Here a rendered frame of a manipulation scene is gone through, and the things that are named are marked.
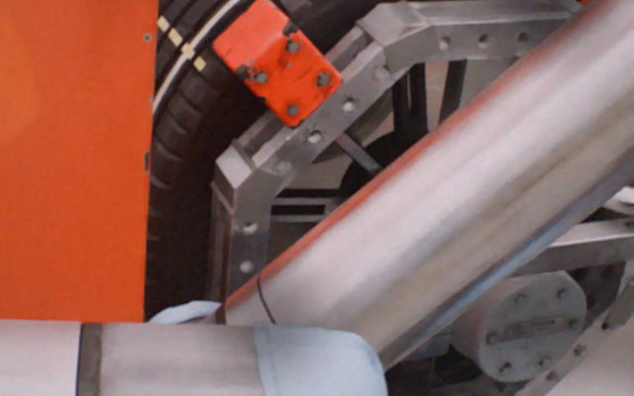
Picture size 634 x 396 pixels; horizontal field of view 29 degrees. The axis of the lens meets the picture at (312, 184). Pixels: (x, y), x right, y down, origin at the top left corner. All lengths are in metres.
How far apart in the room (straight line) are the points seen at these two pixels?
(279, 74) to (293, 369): 0.71
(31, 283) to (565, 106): 0.59
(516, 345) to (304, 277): 0.68
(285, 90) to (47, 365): 0.73
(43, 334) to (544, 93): 0.23
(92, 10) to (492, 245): 0.46
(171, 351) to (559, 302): 0.82
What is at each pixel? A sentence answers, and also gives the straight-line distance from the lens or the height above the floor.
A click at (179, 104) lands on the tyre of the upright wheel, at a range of 1.22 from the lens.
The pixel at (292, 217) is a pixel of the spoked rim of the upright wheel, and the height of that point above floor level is 0.86.
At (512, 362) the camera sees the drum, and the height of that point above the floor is 0.81.
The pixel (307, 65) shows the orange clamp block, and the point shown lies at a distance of 1.12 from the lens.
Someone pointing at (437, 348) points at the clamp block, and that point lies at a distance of 1.06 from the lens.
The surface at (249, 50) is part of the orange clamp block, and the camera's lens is 1.11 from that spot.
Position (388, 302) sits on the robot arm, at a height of 1.21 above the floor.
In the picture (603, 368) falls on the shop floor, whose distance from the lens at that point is 2.74.
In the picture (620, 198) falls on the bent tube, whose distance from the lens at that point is 1.16.
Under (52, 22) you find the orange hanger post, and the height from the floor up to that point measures 1.18.
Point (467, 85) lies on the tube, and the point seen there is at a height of 1.06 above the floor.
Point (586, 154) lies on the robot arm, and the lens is 0.53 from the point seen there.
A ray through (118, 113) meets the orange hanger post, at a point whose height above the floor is 1.10.
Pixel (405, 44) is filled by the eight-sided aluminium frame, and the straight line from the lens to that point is 1.15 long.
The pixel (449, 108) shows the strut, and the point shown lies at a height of 1.01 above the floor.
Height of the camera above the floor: 1.50
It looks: 28 degrees down
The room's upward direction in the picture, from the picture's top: 7 degrees clockwise
